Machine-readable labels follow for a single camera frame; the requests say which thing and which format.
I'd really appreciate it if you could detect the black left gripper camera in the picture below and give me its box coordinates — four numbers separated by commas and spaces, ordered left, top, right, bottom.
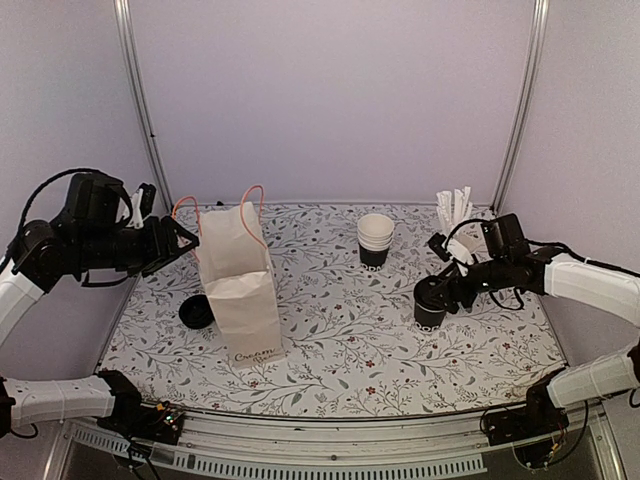
127, 183, 156, 229

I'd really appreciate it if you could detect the paper takeout bag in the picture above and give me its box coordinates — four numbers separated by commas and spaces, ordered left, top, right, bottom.
195, 185, 285, 368

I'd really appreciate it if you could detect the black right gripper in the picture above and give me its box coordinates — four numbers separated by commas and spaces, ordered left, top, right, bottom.
423, 256, 511, 314

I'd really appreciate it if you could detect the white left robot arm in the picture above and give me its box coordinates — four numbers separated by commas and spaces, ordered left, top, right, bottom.
1, 167, 199, 444

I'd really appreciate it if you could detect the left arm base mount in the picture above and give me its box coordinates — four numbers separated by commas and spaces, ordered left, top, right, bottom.
97, 395, 184, 445

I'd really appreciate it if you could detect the floral tablecloth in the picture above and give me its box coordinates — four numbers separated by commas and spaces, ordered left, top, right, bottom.
101, 204, 565, 418

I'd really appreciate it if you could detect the single black cup lid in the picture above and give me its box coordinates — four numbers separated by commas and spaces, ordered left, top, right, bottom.
413, 275, 451, 312

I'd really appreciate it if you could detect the white cup with straws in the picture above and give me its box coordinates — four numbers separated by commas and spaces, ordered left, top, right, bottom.
436, 186, 480, 254

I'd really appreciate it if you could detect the stack of black paper cups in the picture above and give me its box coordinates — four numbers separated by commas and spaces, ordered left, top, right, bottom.
357, 213, 395, 272

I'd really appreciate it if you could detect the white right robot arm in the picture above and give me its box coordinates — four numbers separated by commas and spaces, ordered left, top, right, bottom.
415, 214, 639, 436

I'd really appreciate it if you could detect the aluminium front rail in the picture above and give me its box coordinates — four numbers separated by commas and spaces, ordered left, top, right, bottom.
44, 403, 626, 479

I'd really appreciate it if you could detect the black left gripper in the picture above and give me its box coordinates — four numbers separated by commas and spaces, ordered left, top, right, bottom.
77, 213, 200, 277

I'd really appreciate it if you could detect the single black paper cup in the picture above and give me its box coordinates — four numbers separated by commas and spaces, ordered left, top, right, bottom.
414, 303, 446, 332

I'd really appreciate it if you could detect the stack of black cup lids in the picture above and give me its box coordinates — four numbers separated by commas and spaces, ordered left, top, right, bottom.
178, 294, 215, 330

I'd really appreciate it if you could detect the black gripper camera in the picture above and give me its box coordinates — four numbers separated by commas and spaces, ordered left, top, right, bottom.
127, 183, 156, 229
428, 233, 475, 265

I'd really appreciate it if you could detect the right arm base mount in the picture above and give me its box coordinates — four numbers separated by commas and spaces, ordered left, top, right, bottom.
479, 384, 569, 469

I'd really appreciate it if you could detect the black right gripper camera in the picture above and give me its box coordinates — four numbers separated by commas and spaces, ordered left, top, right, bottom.
428, 233, 475, 265

